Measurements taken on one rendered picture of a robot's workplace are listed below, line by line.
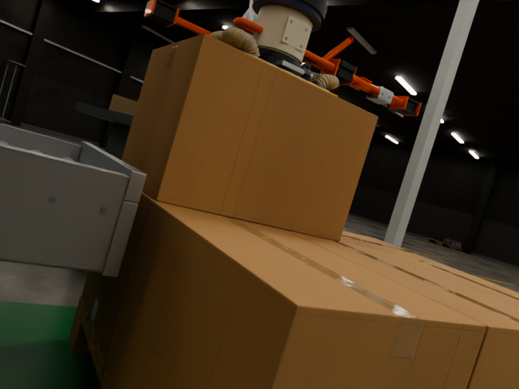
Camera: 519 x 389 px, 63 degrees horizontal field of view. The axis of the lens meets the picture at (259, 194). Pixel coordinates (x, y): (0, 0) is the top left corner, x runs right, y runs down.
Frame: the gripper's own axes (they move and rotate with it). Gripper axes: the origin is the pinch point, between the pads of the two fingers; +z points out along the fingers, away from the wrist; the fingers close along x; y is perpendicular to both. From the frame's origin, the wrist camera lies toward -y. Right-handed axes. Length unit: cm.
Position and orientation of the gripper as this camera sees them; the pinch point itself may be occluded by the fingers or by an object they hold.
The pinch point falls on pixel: (342, 74)
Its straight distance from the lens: 153.9
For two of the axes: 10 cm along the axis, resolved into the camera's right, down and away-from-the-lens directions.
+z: 4.9, 2.0, -8.5
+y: -8.2, -2.2, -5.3
